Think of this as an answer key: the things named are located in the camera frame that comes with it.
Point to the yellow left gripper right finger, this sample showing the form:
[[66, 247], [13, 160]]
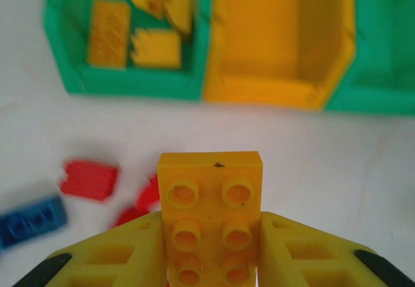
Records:
[[291, 267]]

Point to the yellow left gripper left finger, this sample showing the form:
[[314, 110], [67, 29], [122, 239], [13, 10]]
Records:
[[129, 267]]

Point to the red lego brick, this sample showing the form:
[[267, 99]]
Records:
[[90, 180], [146, 196]]

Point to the yellow lego brick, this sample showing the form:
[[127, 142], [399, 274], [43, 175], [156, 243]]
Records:
[[159, 50], [181, 5], [108, 34], [210, 202]]

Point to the blue lego brick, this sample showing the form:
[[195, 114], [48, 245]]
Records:
[[32, 219]]

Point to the green plastic bin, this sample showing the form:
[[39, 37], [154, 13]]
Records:
[[129, 83], [382, 57]]

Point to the orange plastic bin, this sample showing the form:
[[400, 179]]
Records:
[[259, 41]]

